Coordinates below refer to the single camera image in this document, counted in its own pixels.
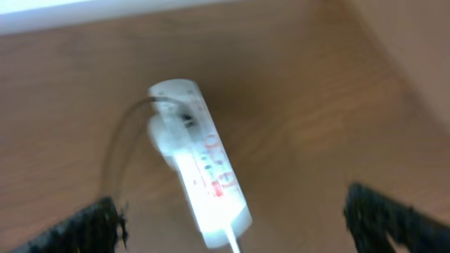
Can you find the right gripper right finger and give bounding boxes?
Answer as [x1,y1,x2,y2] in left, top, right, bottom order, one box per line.
[343,182,449,253]

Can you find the black USB charging cable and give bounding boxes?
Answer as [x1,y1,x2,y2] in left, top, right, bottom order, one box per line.
[101,96,184,201]

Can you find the white power strip cord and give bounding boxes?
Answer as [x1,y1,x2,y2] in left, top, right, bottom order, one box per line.
[224,224,242,253]

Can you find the white power strip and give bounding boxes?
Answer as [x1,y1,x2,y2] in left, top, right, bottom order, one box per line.
[147,79,252,252]

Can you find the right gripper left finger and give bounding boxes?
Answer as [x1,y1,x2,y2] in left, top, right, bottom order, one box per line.
[11,197,127,253]

